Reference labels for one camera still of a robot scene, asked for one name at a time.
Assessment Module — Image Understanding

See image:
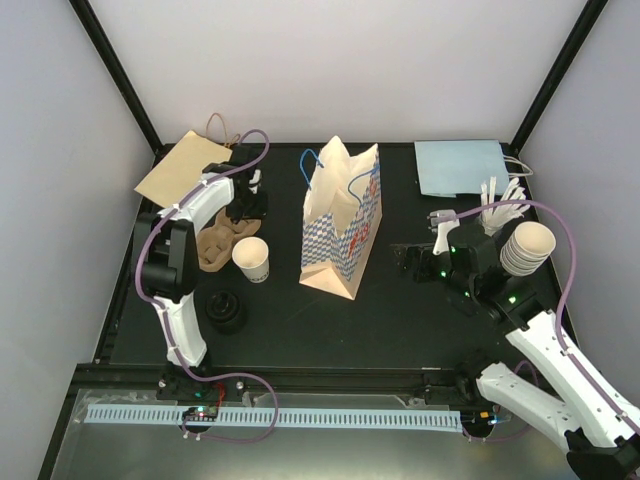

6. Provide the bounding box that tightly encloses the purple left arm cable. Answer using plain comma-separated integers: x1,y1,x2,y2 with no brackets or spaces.
130,128,271,386

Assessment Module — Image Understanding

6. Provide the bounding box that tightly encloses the white paper coffee cup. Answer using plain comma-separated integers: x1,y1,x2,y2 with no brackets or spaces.
232,236,270,283

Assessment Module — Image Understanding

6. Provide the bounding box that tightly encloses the small electronics board left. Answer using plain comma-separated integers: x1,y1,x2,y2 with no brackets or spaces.
181,406,219,425

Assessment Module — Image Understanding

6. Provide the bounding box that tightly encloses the small electronics board right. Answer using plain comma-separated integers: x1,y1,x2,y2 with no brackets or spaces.
460,410,499,430

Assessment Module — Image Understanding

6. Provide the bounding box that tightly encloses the brown cardboard cup carrier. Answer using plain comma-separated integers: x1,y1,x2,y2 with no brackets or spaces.
196,208,262,273

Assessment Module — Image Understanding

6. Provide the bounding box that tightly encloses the light blue paper bag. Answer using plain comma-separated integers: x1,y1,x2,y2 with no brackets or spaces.
414,140,533,198

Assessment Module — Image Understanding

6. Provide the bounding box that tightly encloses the left black frame post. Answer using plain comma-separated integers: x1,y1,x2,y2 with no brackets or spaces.
69,0,164,155

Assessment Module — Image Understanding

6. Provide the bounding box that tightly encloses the black frame post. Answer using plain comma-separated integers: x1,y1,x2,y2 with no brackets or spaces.
510,0,609,155
69,0,164,155

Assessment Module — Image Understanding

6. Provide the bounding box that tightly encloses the light blue slotted cable duct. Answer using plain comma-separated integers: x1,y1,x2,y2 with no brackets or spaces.
84,404,463,433

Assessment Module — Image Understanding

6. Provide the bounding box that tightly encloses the small electronics board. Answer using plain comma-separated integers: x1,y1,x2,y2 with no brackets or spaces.
460,410,499,430
181,406,219,425

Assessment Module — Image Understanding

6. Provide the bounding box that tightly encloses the right black frame post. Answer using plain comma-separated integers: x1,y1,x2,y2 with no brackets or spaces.
510,0,609,155

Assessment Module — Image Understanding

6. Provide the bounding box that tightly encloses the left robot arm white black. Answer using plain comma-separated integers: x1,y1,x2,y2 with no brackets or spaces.
132,141,270,399

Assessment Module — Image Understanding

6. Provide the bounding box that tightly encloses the stack of black lids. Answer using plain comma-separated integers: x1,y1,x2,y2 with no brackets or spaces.
205,290,247,335

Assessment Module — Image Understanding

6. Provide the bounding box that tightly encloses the stack of paper cups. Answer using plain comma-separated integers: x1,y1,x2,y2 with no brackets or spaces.
500,221,556,277

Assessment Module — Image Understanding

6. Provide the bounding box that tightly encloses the blue checkered paper bag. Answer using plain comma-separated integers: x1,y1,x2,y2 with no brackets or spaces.
299,136,382,300

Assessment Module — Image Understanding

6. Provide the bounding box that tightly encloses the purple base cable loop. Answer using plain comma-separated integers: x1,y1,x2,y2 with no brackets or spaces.
180,372,280,444

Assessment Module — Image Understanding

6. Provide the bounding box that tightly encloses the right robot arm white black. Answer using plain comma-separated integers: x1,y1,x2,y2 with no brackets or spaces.
391,224,639,479

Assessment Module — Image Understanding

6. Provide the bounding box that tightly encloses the brown kraft paper bag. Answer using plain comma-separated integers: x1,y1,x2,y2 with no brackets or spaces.
134,112,240,208

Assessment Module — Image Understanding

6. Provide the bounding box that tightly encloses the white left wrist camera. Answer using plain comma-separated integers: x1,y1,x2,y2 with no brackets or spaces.
249,169,262,194

